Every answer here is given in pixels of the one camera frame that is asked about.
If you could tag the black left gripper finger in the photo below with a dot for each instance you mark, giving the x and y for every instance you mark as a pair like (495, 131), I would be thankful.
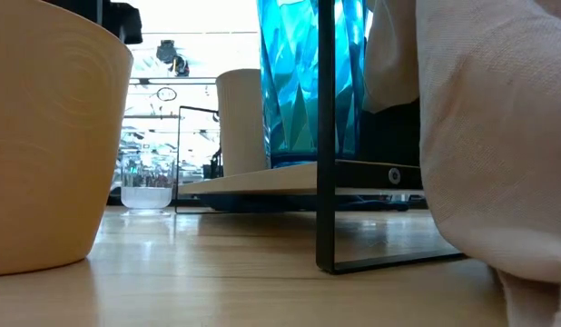
(126, 22)

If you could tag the small orange cup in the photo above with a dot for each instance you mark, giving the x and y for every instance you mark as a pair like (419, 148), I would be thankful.
(49, 136)

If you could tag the beige ribbed cup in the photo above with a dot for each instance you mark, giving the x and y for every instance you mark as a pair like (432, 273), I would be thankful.
(242, 122)

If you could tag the clear glass cup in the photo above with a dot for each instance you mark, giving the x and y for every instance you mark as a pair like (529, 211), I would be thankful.
(149, 197)

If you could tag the teal faceted tumbler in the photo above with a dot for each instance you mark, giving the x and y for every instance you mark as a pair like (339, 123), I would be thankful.
(289, 91)

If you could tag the black background robot arm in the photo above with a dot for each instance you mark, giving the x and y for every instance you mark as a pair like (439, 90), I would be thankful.
(216, 165)

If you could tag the wooden shelf with black legs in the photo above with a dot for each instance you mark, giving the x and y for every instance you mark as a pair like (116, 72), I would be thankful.
(326, 136)

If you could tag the beige cloth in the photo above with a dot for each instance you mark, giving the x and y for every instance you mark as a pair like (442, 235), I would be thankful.
(489, 136)

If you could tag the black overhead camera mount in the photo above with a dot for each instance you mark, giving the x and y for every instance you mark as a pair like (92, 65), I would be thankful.
(169, 54)

